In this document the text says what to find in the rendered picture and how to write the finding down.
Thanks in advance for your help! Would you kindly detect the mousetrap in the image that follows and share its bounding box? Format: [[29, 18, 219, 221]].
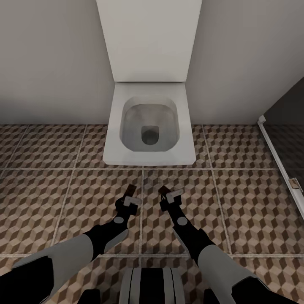
[[121, 184, 137, 201], [158, 185, 171, 199]]

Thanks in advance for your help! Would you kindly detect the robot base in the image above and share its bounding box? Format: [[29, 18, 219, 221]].
[[78, 289, 220, 304]]

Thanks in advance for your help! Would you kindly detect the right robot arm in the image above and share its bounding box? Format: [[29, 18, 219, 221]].
[[160, 189, 298, 304]]

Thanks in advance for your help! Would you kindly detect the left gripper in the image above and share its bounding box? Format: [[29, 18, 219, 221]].
[[115, 200, 138, 216]]

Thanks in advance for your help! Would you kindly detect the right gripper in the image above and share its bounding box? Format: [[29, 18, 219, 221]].
[[160, 195, 182, 214]]

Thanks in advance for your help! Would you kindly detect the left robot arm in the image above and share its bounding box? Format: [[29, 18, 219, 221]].
[[0, 196, 143, 304]]

